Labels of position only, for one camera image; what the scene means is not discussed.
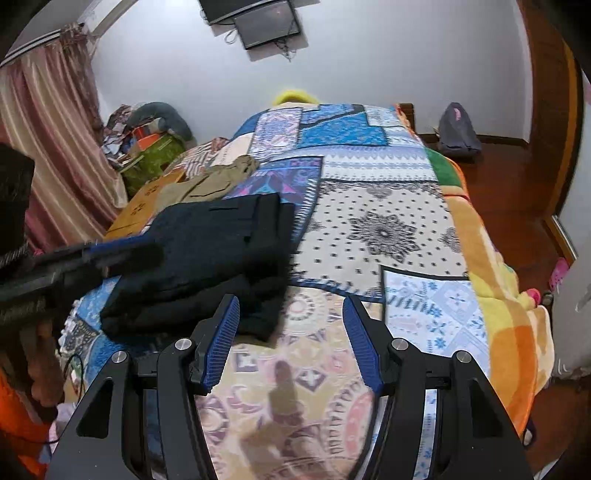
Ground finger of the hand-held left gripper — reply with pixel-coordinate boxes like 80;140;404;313
34;234;154;274
68;244;164;288

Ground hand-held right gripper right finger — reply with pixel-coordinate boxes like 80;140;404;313
342;294;530;480

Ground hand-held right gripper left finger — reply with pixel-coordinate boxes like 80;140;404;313
46;293;242;480

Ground black pants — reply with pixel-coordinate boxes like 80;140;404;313
99;192;297;342

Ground person's left forearm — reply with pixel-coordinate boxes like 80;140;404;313
0;143;37;278

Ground khaki pants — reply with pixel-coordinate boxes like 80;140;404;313
157;154;260;205

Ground person's left hand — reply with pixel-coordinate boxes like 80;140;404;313
25;318;66;409

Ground wooden lap desk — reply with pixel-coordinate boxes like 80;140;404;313
105;167;188;241

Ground green storage box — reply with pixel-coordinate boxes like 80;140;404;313
121;134;186;198

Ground pile of crumpled clutter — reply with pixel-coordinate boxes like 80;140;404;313
102;105;145;168

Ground striped pink curtain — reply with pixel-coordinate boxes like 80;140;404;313
0;23;129;254

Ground patchwork printed blanket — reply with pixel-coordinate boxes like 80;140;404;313
55;102;491;480

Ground person's orange clothing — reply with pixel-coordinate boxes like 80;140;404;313
0;369;52;480

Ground orange striped bedding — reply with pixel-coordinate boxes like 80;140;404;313
178;137;253;179

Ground orange and green fleece blanket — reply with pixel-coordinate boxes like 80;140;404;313
397;104;556;445

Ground grey backpack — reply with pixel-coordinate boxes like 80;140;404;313
436;102;483;160

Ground yellow curved cushion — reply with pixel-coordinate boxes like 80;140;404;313
272;88;322;106

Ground thin black cable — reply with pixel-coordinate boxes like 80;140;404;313
62;353;86;403

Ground white curtain rail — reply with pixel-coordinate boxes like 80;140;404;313
2;28;64;64

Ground black wall television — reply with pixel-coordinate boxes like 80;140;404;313
198;0;296;27

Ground small black wall monitor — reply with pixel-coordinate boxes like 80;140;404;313
232;2;302;51

